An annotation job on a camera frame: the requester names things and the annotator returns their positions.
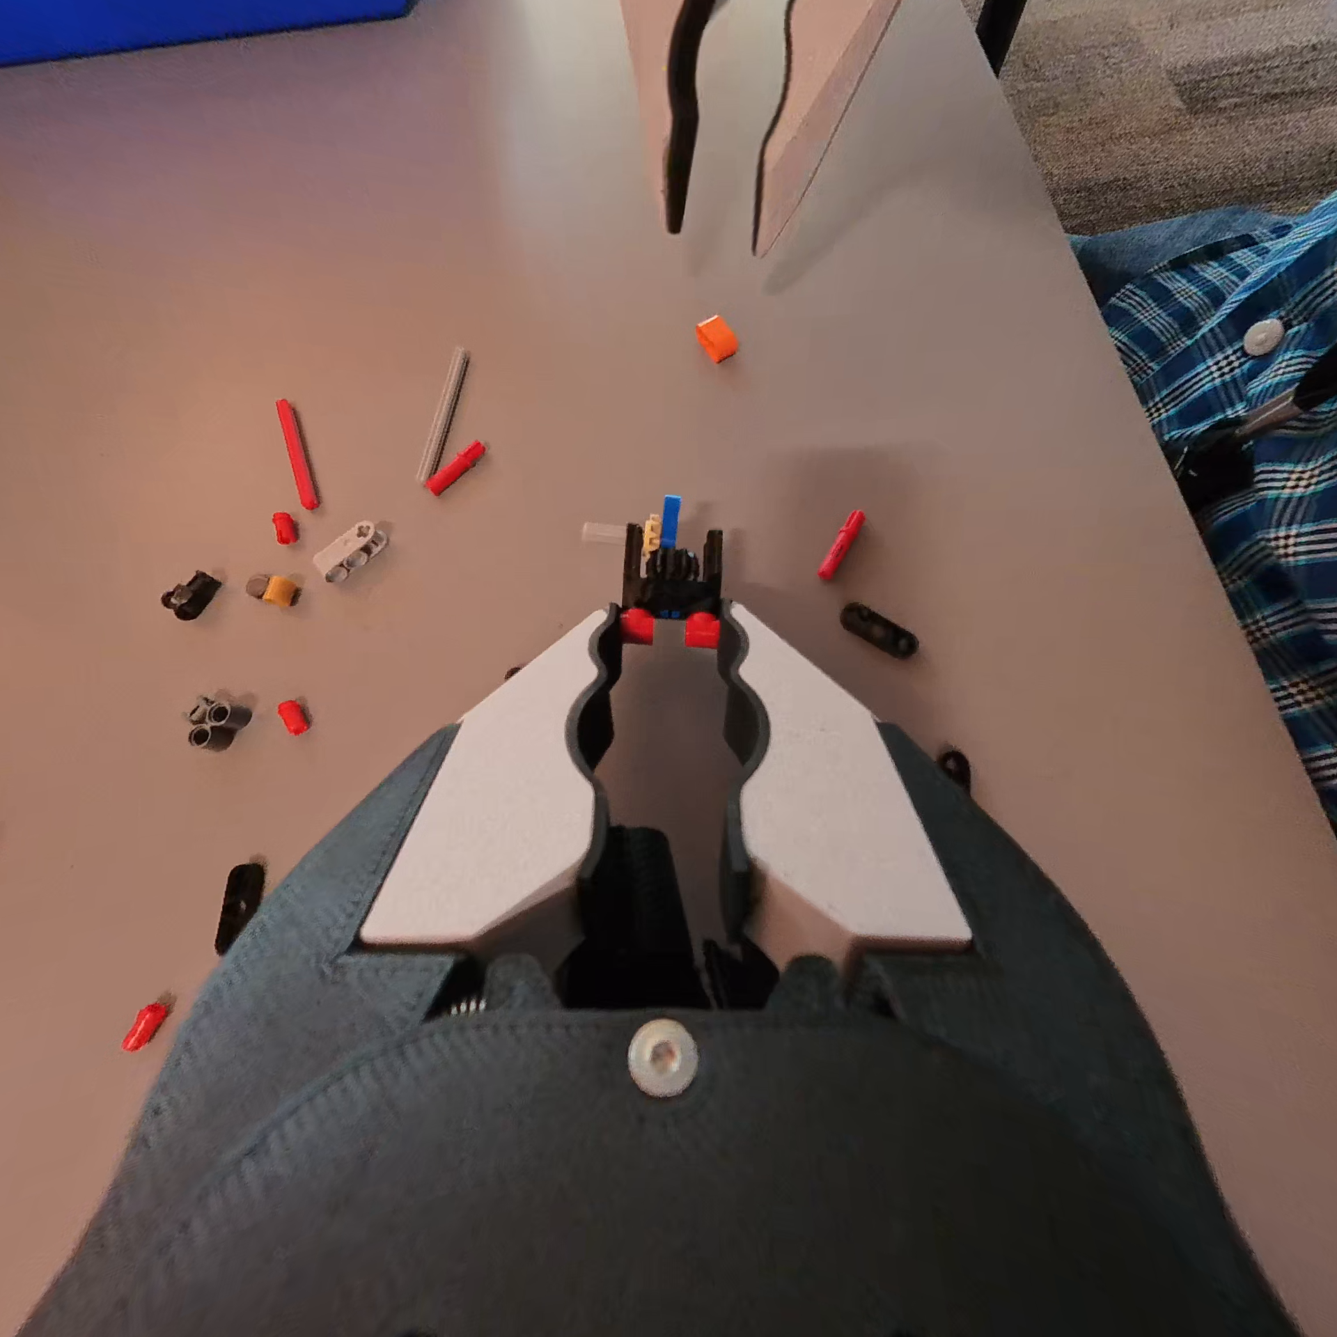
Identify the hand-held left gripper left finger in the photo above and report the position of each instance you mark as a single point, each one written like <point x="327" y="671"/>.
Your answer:
<point x="491" y="825"/>

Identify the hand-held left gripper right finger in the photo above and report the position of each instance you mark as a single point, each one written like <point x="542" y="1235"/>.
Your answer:
<point x="846" y="825"/>

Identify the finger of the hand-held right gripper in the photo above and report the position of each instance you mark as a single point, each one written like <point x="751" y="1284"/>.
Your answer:
<point x="647" y="84"/>
<point x="835" y="93"/>

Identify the orange lego piece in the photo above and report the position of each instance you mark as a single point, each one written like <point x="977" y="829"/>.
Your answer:
<point x="717" y="339"/>

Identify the black lego gear assembly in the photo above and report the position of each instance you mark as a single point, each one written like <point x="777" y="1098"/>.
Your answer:
<point x="668" y="584"/>

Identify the small red lego bush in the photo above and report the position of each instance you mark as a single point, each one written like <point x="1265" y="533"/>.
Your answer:
<point x="285" y="529"/>
<point x="293" y="718"/>

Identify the red lego pin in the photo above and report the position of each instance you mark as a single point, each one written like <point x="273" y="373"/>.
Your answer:
<point x="144" y="1026"/>
<point x="455" y="468"/>
<point x="839" y="546"/>

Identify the dark grey lego connector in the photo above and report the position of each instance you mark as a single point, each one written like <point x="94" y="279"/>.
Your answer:
<point x="215" y="723"/>

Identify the light grey lego beam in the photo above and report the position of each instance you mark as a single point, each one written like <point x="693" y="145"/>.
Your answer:
<point x="349" y="550"/>

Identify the long grey lego axle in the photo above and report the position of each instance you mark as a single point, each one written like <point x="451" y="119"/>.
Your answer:
<point x="445" y="416"/>

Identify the long red lego axle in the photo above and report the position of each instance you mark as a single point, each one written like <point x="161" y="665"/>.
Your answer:
<point x="298" y="455"/>

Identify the black table leg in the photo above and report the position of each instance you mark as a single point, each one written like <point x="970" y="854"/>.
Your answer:
<point x="1002" y="31"/>

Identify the person's blue jeans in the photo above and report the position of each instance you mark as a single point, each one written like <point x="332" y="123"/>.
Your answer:
<point x="1171" y="246"/>

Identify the person's plaid shirt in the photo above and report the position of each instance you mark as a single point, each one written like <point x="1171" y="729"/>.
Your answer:
<point x="1231" y="576"/>

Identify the blue plastic bin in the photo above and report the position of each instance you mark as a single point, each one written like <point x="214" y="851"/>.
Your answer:
<point x="157" y="25"/>

